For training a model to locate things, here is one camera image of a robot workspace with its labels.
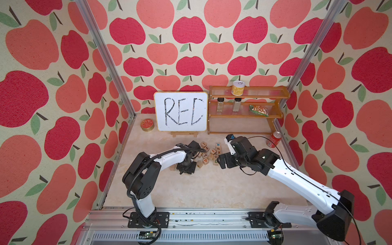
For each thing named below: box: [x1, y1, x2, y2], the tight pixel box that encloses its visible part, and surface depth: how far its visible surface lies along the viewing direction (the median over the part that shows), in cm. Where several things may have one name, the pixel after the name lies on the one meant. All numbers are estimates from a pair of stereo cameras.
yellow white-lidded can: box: [230, 80, 246, 96], surface depth 92 cm
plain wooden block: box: [197, 160, 204, 169], surface depth 95 cm
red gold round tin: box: [140, 118, 155, 133], surface depth 113 cm
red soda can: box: [265, 131, 283, 149], surface depth 97 cm
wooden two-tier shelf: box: [207, 85, 291, 135], surface depth 114 cm
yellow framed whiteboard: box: [154, 91, 209, 132], surface depth 100 cm
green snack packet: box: [248, 104, 269, 117], surface depth 98 cm
